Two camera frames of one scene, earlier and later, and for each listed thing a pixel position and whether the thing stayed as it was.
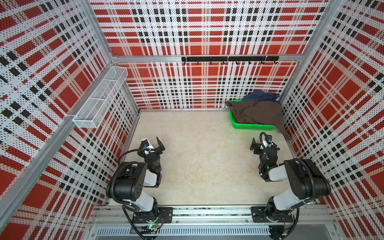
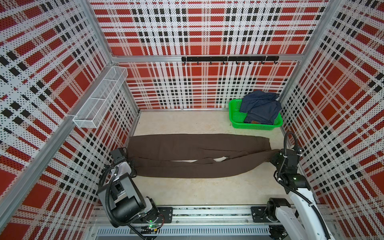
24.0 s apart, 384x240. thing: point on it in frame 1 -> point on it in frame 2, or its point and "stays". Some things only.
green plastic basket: x=249 y=126 stays
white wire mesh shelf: x=89 y=113 stays
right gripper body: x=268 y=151 -> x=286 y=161
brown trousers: x=259 y=112 -> x=182 y=156
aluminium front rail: x=116 y=215 stays
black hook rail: x=230 y=58 stays
